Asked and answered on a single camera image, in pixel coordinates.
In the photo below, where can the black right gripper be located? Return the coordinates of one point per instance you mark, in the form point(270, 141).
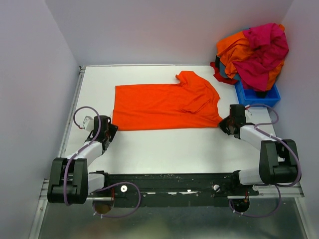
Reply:
point(222, 124)

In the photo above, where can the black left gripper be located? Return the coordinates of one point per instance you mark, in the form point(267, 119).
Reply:
point(113, 129)

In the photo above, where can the bright orange t shirt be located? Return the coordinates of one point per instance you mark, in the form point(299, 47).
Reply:
point(190, 103)

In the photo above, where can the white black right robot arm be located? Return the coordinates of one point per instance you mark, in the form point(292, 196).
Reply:
point(278, 163)

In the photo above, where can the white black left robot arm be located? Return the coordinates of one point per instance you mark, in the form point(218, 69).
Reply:
point(69, 181)

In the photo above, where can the blue plastic bin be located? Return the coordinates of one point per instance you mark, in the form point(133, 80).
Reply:
point(250, 96)

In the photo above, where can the red t shirt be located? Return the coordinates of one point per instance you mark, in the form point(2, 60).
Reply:
point(219, 77)

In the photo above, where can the teal blue t shirt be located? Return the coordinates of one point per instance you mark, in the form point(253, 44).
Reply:
point(222, 70)

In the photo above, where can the orange t shirt in pile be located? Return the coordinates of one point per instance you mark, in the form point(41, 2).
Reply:
point(236, 48)

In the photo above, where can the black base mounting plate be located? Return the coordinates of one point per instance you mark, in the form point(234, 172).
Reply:
point(171, 190)

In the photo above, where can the magenta t shirt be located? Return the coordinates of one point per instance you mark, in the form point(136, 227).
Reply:
point(269, 45)

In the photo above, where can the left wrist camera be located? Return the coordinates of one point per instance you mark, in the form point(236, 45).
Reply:
point(88, 124)

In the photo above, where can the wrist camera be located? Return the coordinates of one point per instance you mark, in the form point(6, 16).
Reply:
point(248, 112)
point(88, 124)

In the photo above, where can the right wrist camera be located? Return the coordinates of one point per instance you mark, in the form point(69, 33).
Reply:
point(248, 112)

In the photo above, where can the aluminium extrusion rail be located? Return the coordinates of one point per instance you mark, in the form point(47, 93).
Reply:
point(44, 190)

